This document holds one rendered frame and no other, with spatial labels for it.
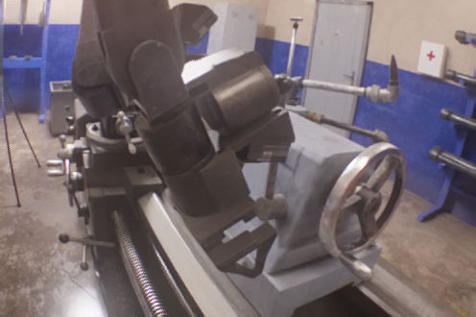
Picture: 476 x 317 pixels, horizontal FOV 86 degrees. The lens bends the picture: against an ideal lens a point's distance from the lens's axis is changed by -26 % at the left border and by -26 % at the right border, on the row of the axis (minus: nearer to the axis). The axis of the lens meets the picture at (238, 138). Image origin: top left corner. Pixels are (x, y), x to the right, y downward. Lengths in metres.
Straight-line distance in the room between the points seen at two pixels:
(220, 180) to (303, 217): 0.31
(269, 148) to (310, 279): 0.34
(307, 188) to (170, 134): 0.35
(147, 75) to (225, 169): 0.11
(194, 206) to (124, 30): 0.17
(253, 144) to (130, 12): 0.17
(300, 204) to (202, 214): 0.29
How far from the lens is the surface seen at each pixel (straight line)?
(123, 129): 1.04
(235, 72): 0.29
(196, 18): 0.44
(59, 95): 3.88
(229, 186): 0.31
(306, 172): 0.58
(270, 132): 0.32
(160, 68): 0.24
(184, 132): 0.27
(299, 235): 0.61
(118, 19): 0.24
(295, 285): 0.60
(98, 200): 1.09
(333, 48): 4.75
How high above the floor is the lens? 1.33
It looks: 18 degrees down
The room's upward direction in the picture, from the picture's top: 9 degrees clockwise
